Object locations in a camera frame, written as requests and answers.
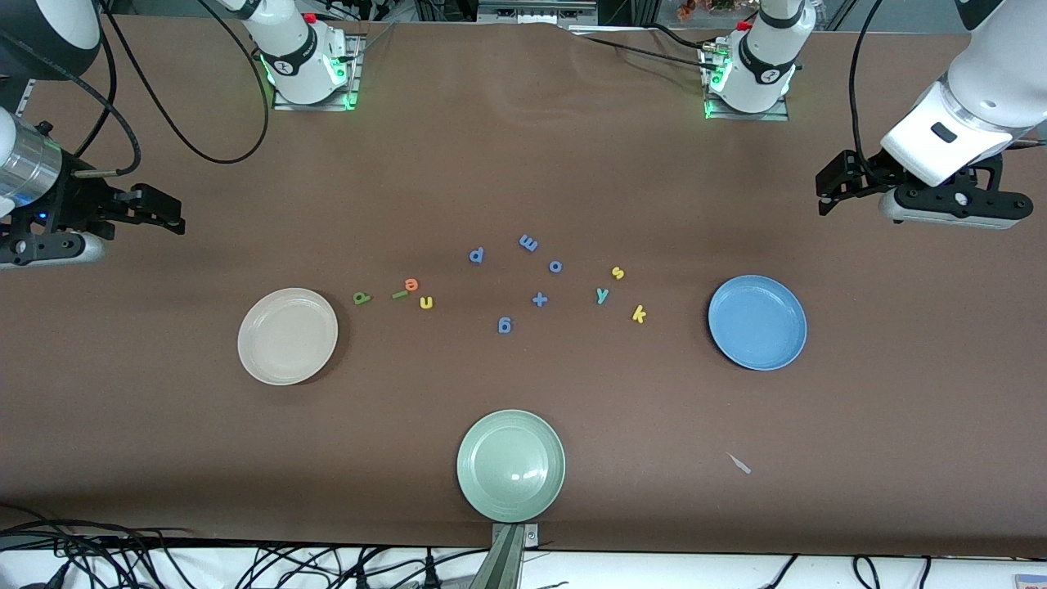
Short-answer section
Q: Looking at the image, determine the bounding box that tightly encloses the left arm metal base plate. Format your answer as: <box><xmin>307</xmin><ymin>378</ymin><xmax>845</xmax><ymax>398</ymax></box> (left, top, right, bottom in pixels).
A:
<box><xmin>702</xmin><ymin>41</ymin><xmax>790</xmax><ymax>122</ymax></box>

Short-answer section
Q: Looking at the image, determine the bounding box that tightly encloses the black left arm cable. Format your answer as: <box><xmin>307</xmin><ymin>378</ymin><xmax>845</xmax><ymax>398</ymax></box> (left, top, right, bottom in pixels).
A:
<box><xmin>847</xmin><ymin>0</ymin><xmax>888</xmax><ymax>177</ymax></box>

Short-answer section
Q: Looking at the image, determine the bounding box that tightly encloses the black cable bundle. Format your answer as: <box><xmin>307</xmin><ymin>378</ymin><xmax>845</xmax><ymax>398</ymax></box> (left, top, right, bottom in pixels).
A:
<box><xmin>0</xmin><ymin>503</ymin><xmax>492</xmax><ymax>589</ymax></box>

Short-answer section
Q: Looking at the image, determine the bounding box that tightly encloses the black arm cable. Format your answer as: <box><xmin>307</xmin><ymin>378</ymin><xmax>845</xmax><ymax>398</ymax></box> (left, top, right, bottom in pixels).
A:
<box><xmin>0</xmin><ymin>0</ymin><xmax>272</xmax><ymax>178</ymax></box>
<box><xmin>847</xmin><ymin>0</ymin><xmax>888</xmax><ymax>177</ymax></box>

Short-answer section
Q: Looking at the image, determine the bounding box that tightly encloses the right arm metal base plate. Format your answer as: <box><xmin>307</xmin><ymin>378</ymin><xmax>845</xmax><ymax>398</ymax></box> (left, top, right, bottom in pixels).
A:
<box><xmin>272</xmin><ymin>33</ymin><xmax>365</xmax><ymax>111</ymax></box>

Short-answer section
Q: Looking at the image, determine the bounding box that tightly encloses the grey metal camera mount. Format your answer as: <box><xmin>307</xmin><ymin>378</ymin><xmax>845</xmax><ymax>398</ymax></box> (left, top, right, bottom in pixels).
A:
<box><xmin>470</xmin><ymin>524</ymin><xmax>541</xmax><ymax>589</ymax></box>

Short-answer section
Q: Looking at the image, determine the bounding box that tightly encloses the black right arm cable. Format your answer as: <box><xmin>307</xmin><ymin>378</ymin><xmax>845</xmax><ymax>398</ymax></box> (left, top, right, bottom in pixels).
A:
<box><xmin>0</xmin><ymin>0</ymin><xmax>272</xmax><ymax>178</ymax></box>

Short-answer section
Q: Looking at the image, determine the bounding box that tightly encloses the blue round plate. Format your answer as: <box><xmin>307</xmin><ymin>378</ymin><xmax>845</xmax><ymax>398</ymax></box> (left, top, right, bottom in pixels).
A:
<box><xmin>708</xmin><ymin>275</ymin><xmax>808</xmax><ymax>371</ymax></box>

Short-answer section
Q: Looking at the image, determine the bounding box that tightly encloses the green round plate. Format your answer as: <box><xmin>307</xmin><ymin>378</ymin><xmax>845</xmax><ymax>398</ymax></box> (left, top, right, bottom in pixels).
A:
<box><xmin>456</xmin><ymin>409</ymin><xmax>567</xmax><ymax>524</ymax></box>

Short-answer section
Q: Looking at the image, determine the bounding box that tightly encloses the black base cable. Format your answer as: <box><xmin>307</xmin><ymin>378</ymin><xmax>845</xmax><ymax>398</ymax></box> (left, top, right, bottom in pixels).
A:
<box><xmin>568</xmin><ymin>23</ymin><xmax>725</xmax><ymax>74</ymax></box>

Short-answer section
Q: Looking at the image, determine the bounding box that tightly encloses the beige round plate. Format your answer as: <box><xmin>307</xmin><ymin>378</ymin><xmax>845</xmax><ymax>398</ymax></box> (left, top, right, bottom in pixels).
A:
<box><xmin>237</xmin><ymin>288</ymin><xmax>339</xmax><ymax>386</ymax></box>

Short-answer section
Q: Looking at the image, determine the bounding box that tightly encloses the grey metal frame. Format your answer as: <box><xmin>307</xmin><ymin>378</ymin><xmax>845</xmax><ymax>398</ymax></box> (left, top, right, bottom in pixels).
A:
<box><xmin>477</xmin><ymin>0</ymin><xmax>600</xmax><ymax>25</ymax></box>

